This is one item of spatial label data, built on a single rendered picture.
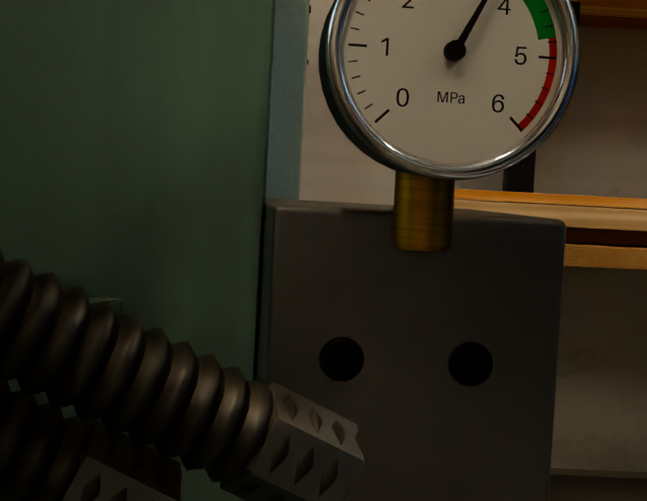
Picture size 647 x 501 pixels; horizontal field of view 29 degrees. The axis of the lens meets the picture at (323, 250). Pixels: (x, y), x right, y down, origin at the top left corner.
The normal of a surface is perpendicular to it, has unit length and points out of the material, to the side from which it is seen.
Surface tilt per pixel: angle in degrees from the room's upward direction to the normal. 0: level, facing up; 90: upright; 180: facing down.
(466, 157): 90
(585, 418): 90
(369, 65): 90
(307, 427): 39
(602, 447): 90
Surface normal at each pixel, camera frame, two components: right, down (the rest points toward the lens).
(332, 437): 0.58, -0.73
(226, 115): 0.11, 0.06
